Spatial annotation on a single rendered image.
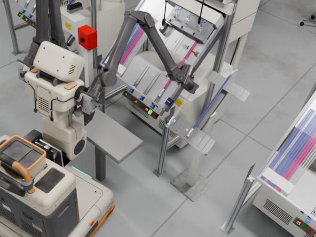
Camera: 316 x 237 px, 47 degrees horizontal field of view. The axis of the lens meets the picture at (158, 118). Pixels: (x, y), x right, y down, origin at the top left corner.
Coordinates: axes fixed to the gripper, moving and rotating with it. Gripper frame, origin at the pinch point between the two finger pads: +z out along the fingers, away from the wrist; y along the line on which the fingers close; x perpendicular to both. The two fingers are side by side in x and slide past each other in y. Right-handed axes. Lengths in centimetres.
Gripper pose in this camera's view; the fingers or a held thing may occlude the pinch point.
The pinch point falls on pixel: (193, 89)
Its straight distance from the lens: 231.7
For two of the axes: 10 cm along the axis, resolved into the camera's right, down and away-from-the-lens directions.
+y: -7.3, -5.4, 4.1
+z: 3.7, 2.0, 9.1
